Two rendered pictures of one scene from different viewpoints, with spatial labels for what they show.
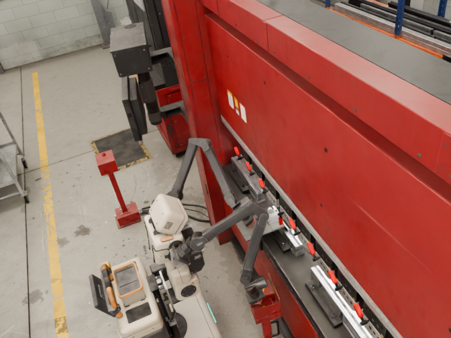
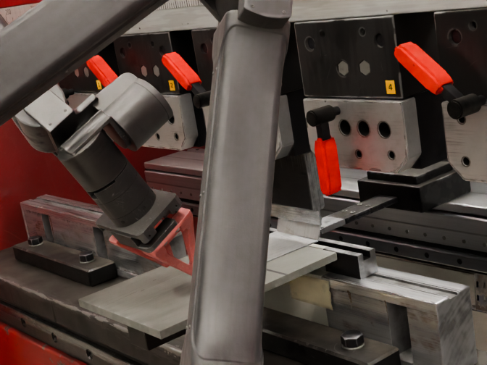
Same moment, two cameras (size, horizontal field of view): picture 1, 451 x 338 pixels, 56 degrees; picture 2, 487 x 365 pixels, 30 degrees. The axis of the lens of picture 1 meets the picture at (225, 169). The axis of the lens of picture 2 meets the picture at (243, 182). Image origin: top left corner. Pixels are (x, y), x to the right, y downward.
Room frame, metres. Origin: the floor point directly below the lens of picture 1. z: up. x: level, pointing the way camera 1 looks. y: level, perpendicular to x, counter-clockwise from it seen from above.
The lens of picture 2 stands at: (0.89, 0.17, 1.36)
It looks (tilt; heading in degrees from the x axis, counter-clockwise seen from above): 14 degrees down; 339
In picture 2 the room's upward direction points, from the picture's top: 9 degrees counter-clockwise
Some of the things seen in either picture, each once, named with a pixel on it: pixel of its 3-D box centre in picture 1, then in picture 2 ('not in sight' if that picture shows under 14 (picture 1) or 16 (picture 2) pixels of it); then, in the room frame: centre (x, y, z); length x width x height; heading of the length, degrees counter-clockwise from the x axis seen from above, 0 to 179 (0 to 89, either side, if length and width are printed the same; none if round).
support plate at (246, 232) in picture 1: (259, 224); (208, 279); (1.89, -0.15, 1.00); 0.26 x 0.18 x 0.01; 105
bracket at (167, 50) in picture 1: (166, 62); not in sight; (3.11, 0.31, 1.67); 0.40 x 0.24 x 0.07; 15
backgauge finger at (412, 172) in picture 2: not in sight; (377, 195); (1.97, -0.45, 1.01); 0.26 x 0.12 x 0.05; 105
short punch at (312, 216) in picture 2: not in sight; (289, 185); (1.93, -0.30, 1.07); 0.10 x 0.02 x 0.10; 15
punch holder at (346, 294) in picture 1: (353, 287); not in sight; (1.18, -0.50, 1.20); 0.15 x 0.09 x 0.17; 15
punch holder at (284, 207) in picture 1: (292, 210); (375, 87); (1.76, -0.34, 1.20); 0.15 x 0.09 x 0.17; 15
